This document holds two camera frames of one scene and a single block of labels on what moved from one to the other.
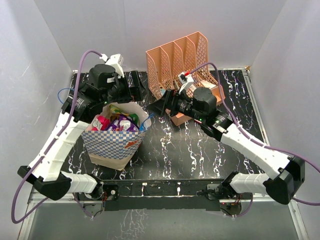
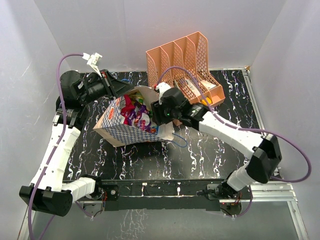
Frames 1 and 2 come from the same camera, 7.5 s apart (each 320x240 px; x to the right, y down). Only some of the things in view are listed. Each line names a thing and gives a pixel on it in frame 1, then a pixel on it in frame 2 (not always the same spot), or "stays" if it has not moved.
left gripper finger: [136, 90] → [115, 87]
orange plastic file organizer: [184, 63] stays
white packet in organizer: [208, 84] stays
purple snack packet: [123, 123] → [140, 118]
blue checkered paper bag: [117, 150] → [111, 125]
